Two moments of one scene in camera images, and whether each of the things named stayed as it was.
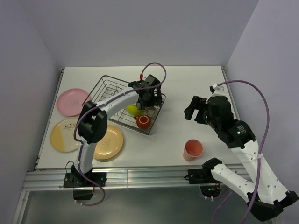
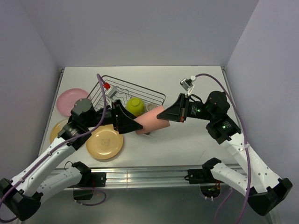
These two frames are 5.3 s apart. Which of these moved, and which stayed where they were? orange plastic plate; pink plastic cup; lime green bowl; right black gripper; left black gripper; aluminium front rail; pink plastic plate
Moved: left black gripper; pink plastic cup; right black gripper
Stayed: lime green bowl; aluminium front rail; pink plastic plate; orange plastic plate
